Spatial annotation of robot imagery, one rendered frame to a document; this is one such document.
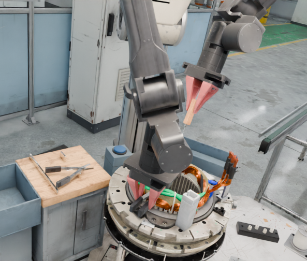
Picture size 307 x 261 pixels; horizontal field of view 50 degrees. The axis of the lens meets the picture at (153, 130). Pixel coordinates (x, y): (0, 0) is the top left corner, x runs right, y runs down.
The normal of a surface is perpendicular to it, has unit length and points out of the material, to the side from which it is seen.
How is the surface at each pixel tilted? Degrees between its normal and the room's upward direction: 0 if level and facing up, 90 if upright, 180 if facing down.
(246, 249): 0
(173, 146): 90
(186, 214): 90
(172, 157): 90
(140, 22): 74
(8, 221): 90
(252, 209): 0
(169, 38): 118
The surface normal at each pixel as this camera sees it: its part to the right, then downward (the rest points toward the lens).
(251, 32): 0.39, 0.29
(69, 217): 0.62, 0.46
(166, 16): 0.22, 0.49
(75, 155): 0.17, -0.87
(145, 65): 0.17, 0.23
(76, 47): -0.63, 0.26
